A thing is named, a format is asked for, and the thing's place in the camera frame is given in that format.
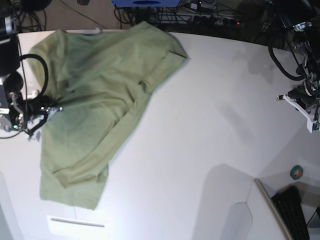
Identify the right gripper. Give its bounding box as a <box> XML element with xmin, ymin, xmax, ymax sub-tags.
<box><xmin>24</xmin><ymin>96</ymin><xmax>63</xmax><ymax>137</ymax></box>

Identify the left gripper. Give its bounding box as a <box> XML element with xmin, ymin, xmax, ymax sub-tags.
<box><xmin>276</xmin><ymin>84</ymin><xmax>320</xmax><ymax>123</ymax></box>

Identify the green t-shirt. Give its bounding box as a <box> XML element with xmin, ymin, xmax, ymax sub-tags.
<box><xmin>30</xmin><ymin>22</ymin><xmax>188</xmax><ymax>210</ymax></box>

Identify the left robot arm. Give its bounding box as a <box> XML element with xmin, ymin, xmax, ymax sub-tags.
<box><xmin>267</xmin><ymin>0</ymin><xmax>320</xmax><ymax>131</ymax></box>

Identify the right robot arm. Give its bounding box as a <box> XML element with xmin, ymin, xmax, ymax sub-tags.
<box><xmin>0</xmin><ymin>6</ymin><xmax>63</xmax><ymax>140</ymax></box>

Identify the green tape roll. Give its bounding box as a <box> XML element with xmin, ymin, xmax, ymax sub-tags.
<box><xmin>290</xmin><ymin>165</ymin><xmax>304</xmax><ymax>180</ymax></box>

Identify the black keyboard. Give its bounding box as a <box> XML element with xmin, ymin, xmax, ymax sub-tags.
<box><xmin>271</xmin><ymin>185</ymin><xmax>310</xmax><ymax>240</ymax></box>

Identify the grey laptop edge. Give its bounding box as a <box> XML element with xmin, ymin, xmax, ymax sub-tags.
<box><xmin>254</xmin><ymin>179</ymin><xmax>293</xmax><ymax>240</ymax></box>

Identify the white table slot plate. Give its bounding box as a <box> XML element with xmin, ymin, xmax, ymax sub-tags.
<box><xmin>47</xmin><ymin>215</ymin><xmax>114</xmax><ymax>240</ymax></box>

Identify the black power strip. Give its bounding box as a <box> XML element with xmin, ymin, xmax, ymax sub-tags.
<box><xmin>192</xmin><ymin>15</ymin><xmax>244</xmax><ymax>28</ymax></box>

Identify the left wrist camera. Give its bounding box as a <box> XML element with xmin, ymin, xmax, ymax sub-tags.
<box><xmin>306</xmin><ymin>118</ymin><xmax>320</xmax><ymax>133</ymax></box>

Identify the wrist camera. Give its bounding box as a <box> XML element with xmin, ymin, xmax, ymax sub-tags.
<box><xmin>27</xmin><ymin>129</ymin><xmax>41</xmax><ymax>142</ymax></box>
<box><xmin>306</xmin><ymin>118</ymin><xmax>320</xmax><ymax>133</ymax></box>

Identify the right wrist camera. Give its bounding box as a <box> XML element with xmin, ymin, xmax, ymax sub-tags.
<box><xmin>27</xmin><ymin>129</ymin><xmax>41</xmax><ymax>142</ymax></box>

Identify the black floor cables left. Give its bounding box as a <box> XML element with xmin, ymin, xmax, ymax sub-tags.
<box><xmin>9</xmin><ymin>0</ymin><xmax>55</xmax><ymax>33</ymax></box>

